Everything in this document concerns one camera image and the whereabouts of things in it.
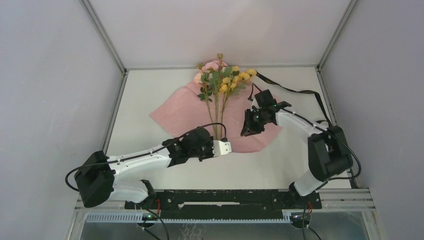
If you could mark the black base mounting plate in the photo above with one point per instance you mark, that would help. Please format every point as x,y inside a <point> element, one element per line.
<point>226,204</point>

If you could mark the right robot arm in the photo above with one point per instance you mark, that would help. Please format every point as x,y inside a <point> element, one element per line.
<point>328,154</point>

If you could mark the pink purple wrapping paper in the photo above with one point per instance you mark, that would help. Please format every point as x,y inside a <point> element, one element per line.
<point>184,111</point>

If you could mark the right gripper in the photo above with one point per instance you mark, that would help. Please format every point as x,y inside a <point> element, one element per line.
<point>249,127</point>

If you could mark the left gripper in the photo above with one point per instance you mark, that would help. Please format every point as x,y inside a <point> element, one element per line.
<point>209,142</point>

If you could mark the yellow fake flower stem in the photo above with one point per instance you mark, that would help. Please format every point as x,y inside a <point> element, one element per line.
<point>223,89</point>
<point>246,75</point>

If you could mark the white cable duct rail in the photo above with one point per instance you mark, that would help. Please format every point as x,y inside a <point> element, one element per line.
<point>133,217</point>

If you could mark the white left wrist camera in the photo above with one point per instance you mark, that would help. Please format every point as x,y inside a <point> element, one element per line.
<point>221,148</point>

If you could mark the pink fake flower stem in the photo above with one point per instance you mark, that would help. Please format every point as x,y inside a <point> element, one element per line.
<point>216,70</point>
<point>204,89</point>

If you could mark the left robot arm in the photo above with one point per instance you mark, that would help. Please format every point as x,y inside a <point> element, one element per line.
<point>101,177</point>

